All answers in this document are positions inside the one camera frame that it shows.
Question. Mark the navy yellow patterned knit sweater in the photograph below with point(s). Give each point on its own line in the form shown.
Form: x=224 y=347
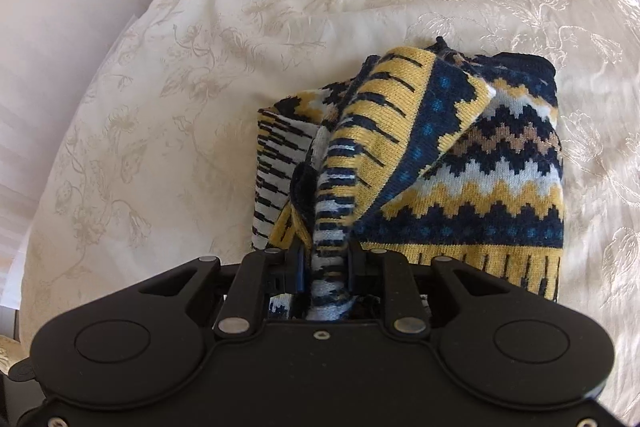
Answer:
x=427 y=152

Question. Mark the cream floral bedspread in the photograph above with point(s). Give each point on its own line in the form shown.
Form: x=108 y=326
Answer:
x=158 y=164

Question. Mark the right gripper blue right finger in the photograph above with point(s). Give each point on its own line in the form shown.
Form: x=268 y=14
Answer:
x=356 y=268

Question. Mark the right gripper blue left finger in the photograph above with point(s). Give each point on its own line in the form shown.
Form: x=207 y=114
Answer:
x=299 y=262

